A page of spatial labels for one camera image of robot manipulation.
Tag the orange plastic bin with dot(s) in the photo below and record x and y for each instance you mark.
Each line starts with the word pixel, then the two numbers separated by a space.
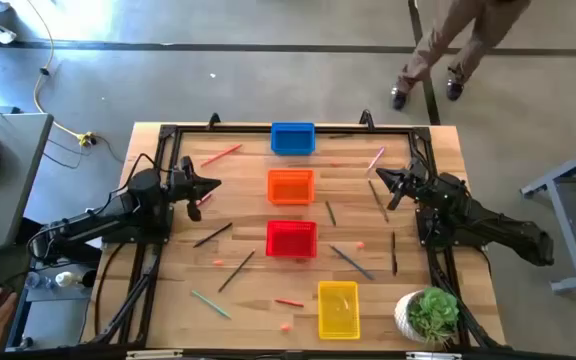
pixel 291 187

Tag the yellow plastic bin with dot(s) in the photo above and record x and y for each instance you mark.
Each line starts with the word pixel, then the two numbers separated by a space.
pixel 338 310

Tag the black pen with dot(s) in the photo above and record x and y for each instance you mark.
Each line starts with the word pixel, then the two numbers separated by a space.
pixel 340 136

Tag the black computer mouse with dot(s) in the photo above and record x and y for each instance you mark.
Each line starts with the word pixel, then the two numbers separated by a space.
pixel 7 293

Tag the clear plastic bottle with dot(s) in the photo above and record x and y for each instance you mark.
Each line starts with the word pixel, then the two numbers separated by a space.
pixel 37 281

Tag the black pencil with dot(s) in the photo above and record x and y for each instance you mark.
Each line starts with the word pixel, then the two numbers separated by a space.
pixel 212 235
pixel 394 252

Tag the potted green succulent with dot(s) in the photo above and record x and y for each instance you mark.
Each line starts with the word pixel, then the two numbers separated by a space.
pixel 433 315

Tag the red crayon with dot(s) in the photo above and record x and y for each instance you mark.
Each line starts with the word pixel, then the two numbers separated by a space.
pixel 289 302
pixel 204 199

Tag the red plastic bin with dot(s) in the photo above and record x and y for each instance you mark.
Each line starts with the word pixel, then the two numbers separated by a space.
pixel 291 240

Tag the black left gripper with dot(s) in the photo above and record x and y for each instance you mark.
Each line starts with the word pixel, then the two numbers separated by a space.
pixel 183 185

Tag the blue plastic bin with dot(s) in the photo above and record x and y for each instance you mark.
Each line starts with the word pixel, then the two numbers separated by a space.
pixel 293 139

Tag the blue pencil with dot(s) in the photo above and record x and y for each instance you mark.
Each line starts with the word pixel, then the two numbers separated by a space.
pixel 351 262

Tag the grey desk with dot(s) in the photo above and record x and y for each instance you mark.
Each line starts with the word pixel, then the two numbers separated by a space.
pixel 8 200

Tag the teal pencil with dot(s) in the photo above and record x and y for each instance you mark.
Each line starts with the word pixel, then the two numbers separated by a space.
pixel 211 304

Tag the person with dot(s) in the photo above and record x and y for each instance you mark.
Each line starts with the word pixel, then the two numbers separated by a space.
pixel 468 35

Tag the coral pencil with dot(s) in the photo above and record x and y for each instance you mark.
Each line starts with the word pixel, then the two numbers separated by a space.
pixel 221 155

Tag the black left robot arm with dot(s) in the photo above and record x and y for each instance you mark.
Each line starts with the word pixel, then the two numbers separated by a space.
pixel 93 220

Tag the white bottle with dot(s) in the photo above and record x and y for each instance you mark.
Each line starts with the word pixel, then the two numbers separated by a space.
pixel 67 279

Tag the grey metal table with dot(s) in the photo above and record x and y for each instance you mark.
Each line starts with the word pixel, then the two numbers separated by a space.
pixel 565 225

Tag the pink pen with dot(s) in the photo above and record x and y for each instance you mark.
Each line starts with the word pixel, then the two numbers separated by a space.
pixel 376 159

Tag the olive brown pen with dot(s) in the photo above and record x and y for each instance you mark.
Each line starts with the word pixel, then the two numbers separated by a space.
pixel 378 200

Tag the black cup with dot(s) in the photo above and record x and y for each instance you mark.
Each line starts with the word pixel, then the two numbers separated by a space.
pixel 88 278

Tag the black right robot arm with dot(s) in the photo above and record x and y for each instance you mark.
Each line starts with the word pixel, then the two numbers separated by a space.
pixel 493 222

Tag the dark green pencil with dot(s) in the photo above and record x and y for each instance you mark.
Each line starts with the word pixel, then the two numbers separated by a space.
pixel 236 271

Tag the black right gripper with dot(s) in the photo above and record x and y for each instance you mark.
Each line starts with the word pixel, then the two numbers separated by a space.
pixel 413 180

